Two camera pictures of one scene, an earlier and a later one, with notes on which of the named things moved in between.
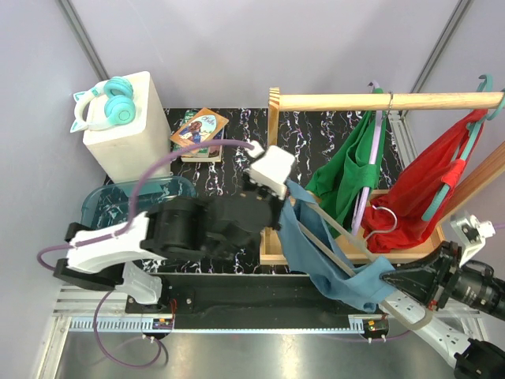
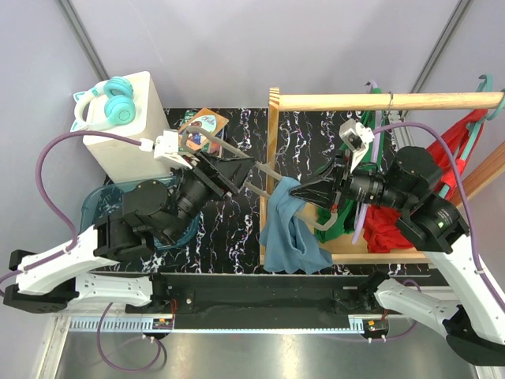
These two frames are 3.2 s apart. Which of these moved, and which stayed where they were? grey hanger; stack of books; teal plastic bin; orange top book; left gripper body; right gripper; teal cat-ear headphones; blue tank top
Moved: left gripper body; right gripper; blue tank top; grey hanger
Stayed: teal cat-ear headphones; orange top book; teal plastic bin; stack of books
